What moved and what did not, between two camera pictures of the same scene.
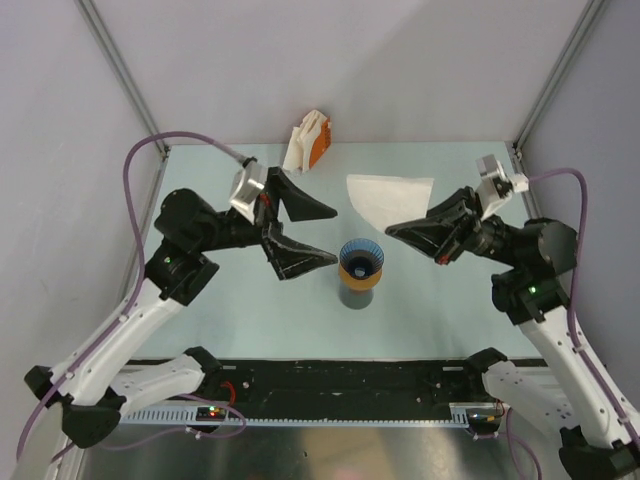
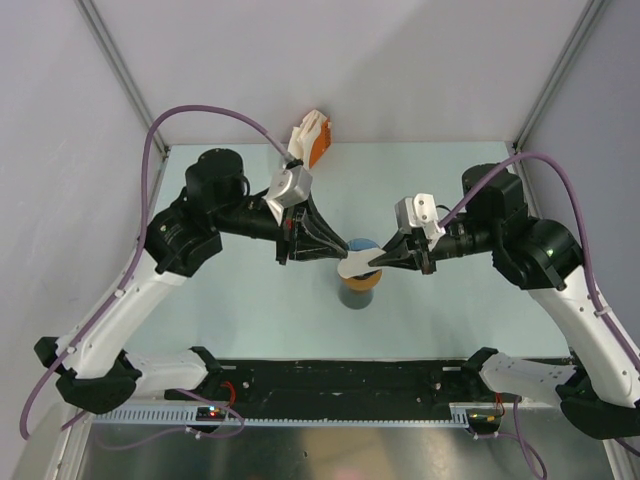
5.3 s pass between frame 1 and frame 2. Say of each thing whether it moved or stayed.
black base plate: stayed
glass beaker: stayed
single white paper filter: moved
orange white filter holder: stayed
